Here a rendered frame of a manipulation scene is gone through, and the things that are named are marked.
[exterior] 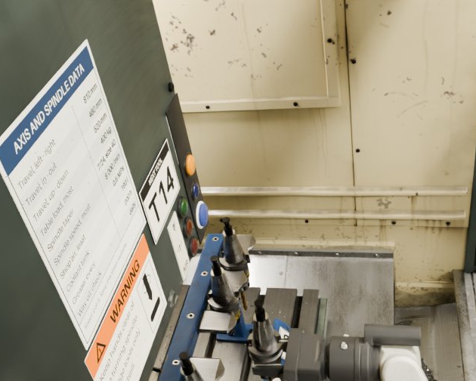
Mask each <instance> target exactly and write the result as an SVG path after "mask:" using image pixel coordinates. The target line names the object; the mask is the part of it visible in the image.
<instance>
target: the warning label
mask: <svg viewBox="0 0 476 381"><path fill-rule="evenodd" d="M166 305H167V302H166V300H165V296H164V293H163V291H162V287H161V284H160V282H159V278H158V275H157V273H156V269H155V266H154V264H153V260H152V257H151V254H150V251H149V248H148V245H147V242H146V239H145V236H144V234H142V236H141V239H140V241H139V243H138V245H137V247H136V250H135V251H134V254H133V256H132V258H131V261H130V262H129V264H128V267H127V269H126V271H125V273H124V276H123V278H122V280H121V282H120V284H119V287H118V289H117V291H116V294H115V296H114V297H113V300H112V302H111V304H110V307H109V308H108V310H107V313H106V315H105V317H104V319H103V322H102V324H101V326H100V328H99V330H98V332H97V335H96V337H95V338H94V341H93V343H92V345H91V348H90V350H89V352H88V354H87V356H86V359H85V364H86V366H87V368H88V370H89V372H90V374H91V376H92V378H93V380H94V381H139V379H140V377H141V373H142V370H143V369H144V365H145V363H146V360H147V356H148V354H149V352H150V348H151V346H152V344H153V340H154V338H155V335H156V332H157V330H158V327H159V324H160V321H161V319H162V316H163V313H164V310H165V307H166Z"/></svg>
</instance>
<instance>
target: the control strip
mask: <svg viewBox="0 0 476 381"><path fill-rule="evenodd" d="M165 114H166V117H167V120H168V126H169V129H170V132H171V135H172V140H173V144H174V146H175V152H176V155H177V158H178V163H179V167H180V170H181V175H182V178H183V182H184V186H185V190H186V193H187V199H188V202H189V204H190V210H191V213H192V216H193V221H194V224H195V228H196V232H197V236H198V239H199V244H200V245H201V243H202V239H203V238H204V235H205V232H206V228H207V226H208V223H209V220H208V222H207V225H206V226H205V227H202V226H200V224H199V206H200V204H201V203H204V201H203V197H202V191H201V188H200V185H199V179H198V176H197V173H196V167H195V171H194V173H193V174H192V175H188V173H187V166H186V163H187V156H188V155H193V154H192V151H191V148H190V142H189V138H188V135H187V130H186V126H185V123H184V118H183V113H182V110H181V105H180V101H179V98H178V93H175V96H174V97H173V99H172V102H171V103H170V104H169V106H168V109H167V111H166V112H165ZM195 183H197V184H198V186H199V196H198V197H197V198H195V197H194V194H193V187H194V185H195ZM183 199H185V200H186V201H187V199H186V197H185V196H180V197H179V199H178V215H179V217H180V218H184V223H183V232H184V236H185V237H186V238H190V240H189V244H188V250H189V254H190V256H191V257H195V256H196V254H195V255H194V254H193V250H192V245H193V240H194V239H196V240H197V238H196V237H195V236H191V235H192V234H191V235H188V233H187V222H188V220H189V219H190V220H191V221H192V219H191V217H190V216H187V217H186V218H185V216H186V215H183V214H182V211H181V203H182V200H183ZM186 214H187V213H186ZM196 253H197V252H196Z"/></svg>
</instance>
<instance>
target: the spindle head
mask: <svg viewBox="0 0 476 381"><path fill-rule="evenodd" d="M86 39H87V40H88V44H89V47H90V49H91V53H92V56H93V58H94V63H95V66H96V68H97V72H98V75H99V77H100V81H101V84H102V86H103V90H104V94H105V96H106V99H107V103H108V105H109V108H110V112H111V115H112V118H113V121H114V124H115V127H116V131H117V133H118V136H119V140H120V143H121V145H122V149H123V152H124V154H125V158H126V161H127V164H128V167H129V171H130V173H131V177H132V180H133V182H134V186H135V189H136V191H137V194H138V191H139V190H140V188H141V185H142V184H143V183H144V180H145V178H146V177H147V174H148V172H149V171H150V168H151V166H152V164H153V162H154V160H155V158H156V156H157V154H158V152H159V150H160V148H161V146H162V144H163V142H164V140H165V139H166V138H167V141H168V146H169V149H170V152H171V155H172V160H173V163H174V167H175V171H176V175H177V178H178V183H179V186H180V189H179V191H178V194H177V196H176V198H175V201H174V203H173V206H172V208H171V211H170V213H169V214H168V218H167V219H166V222H165V224H164V227H163V229H162V232H161V234H160V236H159V239H158V241H157V243H156V245H154V242H153V238H152V236H151V233H150V229H149V227H148V224H147V222H146V224H145V225H144V229H143V230H142V232H141V235H140V237H139V239H138V241H137V243H136V245H135V248H134V250H133V252H132V254H131V257H130V259H129V260H128V263H127V265H126V267H125V270H124V271H123V273H122V276H121V278H120V280H119V282H118V284H117V286H116V289H115V291H114V293H113V295H112V298H111V300H110V302H109V304H108V306H107V309H106V311H105V312H104V315H103V317H102V319H101V321H100V323H99V325H98V328H97V330H96V332H95V334H94V337H93V339H92V341H91V343H90V345H89V347H88V350H85V347H84V345H83V343H82V341H81V339H80V337H79V334H78V333H77V331H76V328H75V327H74V325H73V322H72V320H71V318H70V316H69V314H68V312H67V310H66V308H65V306H64V304H63V302H62V299H61V297H60V295H59V293H58V291H57V289H56V287H55V285H54V283H53V281H52V279H51V276H50V274H49V273H48V270H47V268H46V267H45V264H44V262H43V261H42V258H41V256H40V254H39V251H38V250H37V248H36V245H35V244H34V242H33V240H32V238H31V236H30V233H29V231H28V229H27V227H26V225H25V223H24V221H23V219H22V217H21V215H20V212H19V210H18V208H17V206H16V204H15V202H14V200H13V198H12V196H11V194H10V192H9V190H8V187H7V185H6V183H5V181H4V179H3V177H2V175H1V173H0V381H94V380H93V378H92V376H91V374H90V372H89V370H88V368H87V366H86V364H85V359H86V356H87V354H88V352H89V350H90V348H91V345H92V343H93V341H94V338H95V337H96V335H97V332H98V330H99V328H100V326H101V324H102V322H103V319H104V317H105V315H106V313H107V310H108V308H109V307H110V304H111V302H112V300H113V297H114V296H115V294H116V291H117V289H118V287H119V284H120V282H121V280H122V278H123V276H124V273H125V271H126V269H127V267H128V264H129V262H130V261H131V258H132V256H133V254H134V251H135V250H136V247H137V245H138V243H139V241H140V239H141V236H142V234H144V236H145V239H146V242H147V245H148V248H149V251H150V254H151V257H152V260H153V264H154V266H155V269H156V273H157V275H158V278H159V282H160V284H161V287H162V291H163V293H164V296H165V300H166V302H167V305H166V307H165V310H164V313H163V316H162V319H161V321H160V324H159V327H158V330H157V332H156V335H155V338H154V340H153V344H152V346H151V348H150V352H149V354H148V356H147V360H146V363H145V365H144V369H143V370H142V373H141V377H140V379H139V381H149V378H150V374H151V373H152V370H153V366H154V364H155V361H156V358H157V355H158V353H159V349H160V347H161V344H162V341H163V338H164V335H165V332H166V330H167V327H168V323H169V321H170V319H171V316H172V312H173V310H174V307H175V304H176V302H177V299H178V295H179V293H180V291H181V287H182V284H183V280H182V276H181V273H180V269H179V267H178V262H177V259H176V257H175V252H174V250H173V246H172V242H171V239H170V236H169V234H168V229H167V227H168V225H169V222H170V221H171V218H172V216H173V213H174V211H176V215H177V217H178V222H179V225H180V228H181V233H182V236H183V239H184V244H185V246H186V250H187V254H188V257H189V260H190V261H191V259H192V257H191V256H190V254H189V250H188V244H189V240H190V238H186V237H185V236H184V232H183V223H184V218H180V217H179V215H178V199H179V197H180V196H185V197H186V199H187V193H186V190H185V186H184V182H183V178H182V175H181V170H180V167H179V164H178V159H177V157H176V153H175V148H174V145H173V142H172V137H171V133H170V130H169V127H168V122H167V119H166V114H165V112H166V111H167V109H168V106H169V104H170V103H171V102H172V99H173V97H174V96H175V86H174V83H173V82H172V77H171V73H170V69H169V66H168V61H167V57H166V54H165V49H164V45H163V42H162V37H161V33H160V30H159V24H158V20H157V17H156V12H155V8H154V5H153V0H0V137H1V136H2V135H3V134H4V133H5V131H6V130H7V129H8V128H9V127H10V125H11V124H12V123H13V122H14V121H15V119H16V118H17V117H18V116H19V115H20V114H21V113H22V112H23V111H24V110H25V109H26V107H27V106H28V105H29V104H30V103H31V101H32V100H33V99H34V98H35V97H36V95H37V94H38V93H39V92H40V91H41V90H42V89H43V88H44V87H45V86H46V85H47V83H48V82H49V81H50V80H51V79H52V77H53V76H54V75H55V74H56V73H57V71H58V70H59V69H60V68H61V67H62V66H63V65H64V64H65V63H66V62H67V61H68V59H69V58H70V57H71V56H72V55H73V53H74V52H75V51H76V50H77V49H78V48H79V46H80V45H81V44H82V43H83V42H84V41H85V40H86ZM187 206H188V208H187V214H186V216H185V218H186V217H187V216H190V217H191V219H192V223H193V232H192V235H191V236H195V237H196V238H197V242H198V236H197V232H196V228H195V224H194V221H193V216H192V213H191V210H190V204H189V202H188V199H187Z"/></svg>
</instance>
